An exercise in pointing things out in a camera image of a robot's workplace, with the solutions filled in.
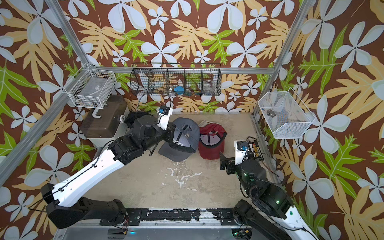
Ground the dark grey baseball cap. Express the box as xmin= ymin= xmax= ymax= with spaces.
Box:
xmin=159 ymin=118 xmax=200 ymax=162

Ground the black baseball cap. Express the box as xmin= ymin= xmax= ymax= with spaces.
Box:
xmin=124 ymin=111 xmax=153 ymax=129

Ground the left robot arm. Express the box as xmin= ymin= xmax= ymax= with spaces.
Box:
xmin=41 ymin=106 xmax=175 ymax=229

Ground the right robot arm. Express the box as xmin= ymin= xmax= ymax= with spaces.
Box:
xmin=220 ymin=141 xmax=317 ymax=240

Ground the red baseball cap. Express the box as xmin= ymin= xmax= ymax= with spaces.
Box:
xmin=199 ymin=123 xmax=228 ymax=160

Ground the white cap under pile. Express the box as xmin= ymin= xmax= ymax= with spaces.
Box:
xmin=199 ymin=120 xmax=218 ymax=128

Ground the black parallel charging board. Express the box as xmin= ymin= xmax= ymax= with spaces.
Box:
xmin=247 ymin=137 xmax=264 ymax=162

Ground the white box with brown lid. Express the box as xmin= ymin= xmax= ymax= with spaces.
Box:
xmin=80 ymin=95 xmax=130 ymax=148

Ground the black wire wall basket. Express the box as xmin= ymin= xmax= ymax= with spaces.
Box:
xmin=129 ymin=63 xmax=222 ymax=97

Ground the white wire wall basket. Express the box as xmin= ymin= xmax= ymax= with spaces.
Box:
xmin=64 ymin=64 xmax=117 ymax=109

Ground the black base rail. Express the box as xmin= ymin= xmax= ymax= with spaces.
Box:
xmin=126 ymin=208 xmax=237 ymax=226

